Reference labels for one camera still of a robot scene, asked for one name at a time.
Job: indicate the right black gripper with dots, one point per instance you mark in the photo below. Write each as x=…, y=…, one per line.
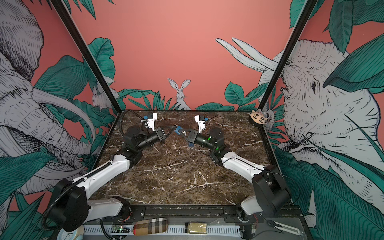
x=193, y=137

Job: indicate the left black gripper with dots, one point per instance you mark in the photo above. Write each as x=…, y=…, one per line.
x=160, y=134

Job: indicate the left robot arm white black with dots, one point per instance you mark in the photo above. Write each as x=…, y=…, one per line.
x=70, y=206

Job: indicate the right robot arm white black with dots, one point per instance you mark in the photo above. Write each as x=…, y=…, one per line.
x=271, y=191

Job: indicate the cartoon face sticker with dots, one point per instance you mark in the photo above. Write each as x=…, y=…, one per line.
x=258, y=117

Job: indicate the gold rectangular box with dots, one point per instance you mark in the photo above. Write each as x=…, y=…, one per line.
x=196, y=228

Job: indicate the plaid cylindrical case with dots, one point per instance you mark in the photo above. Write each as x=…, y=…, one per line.
x=150, y=227

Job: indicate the small circuit board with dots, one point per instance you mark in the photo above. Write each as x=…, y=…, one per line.
x=120, y=229

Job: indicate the white round clock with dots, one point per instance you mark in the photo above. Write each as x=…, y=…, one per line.
x=77, y=234

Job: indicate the white black tool at right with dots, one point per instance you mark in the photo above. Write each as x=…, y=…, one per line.
x=284, y=228

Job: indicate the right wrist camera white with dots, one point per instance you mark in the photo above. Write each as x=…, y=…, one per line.
x=201, y=121

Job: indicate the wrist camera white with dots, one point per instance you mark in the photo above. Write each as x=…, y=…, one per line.
x=149, y=121
x=201, y=121

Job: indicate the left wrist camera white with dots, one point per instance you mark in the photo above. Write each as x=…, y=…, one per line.
x=149, y=121

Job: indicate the black front rail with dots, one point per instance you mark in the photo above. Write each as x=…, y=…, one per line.
x=229, y=213

